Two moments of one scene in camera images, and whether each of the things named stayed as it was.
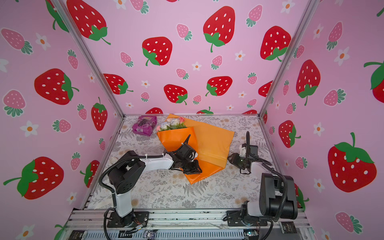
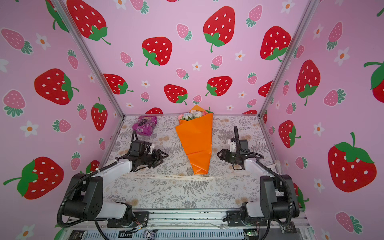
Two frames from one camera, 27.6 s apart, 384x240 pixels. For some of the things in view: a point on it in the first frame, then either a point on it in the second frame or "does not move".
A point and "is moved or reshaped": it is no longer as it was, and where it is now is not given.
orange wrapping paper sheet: [211, 144] is moved or reshaped
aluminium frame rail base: [186, 224] does not move
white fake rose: [165, 125] to [187, 116]
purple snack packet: [145, 125] does not move
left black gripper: [195, 169] to [157, 158]
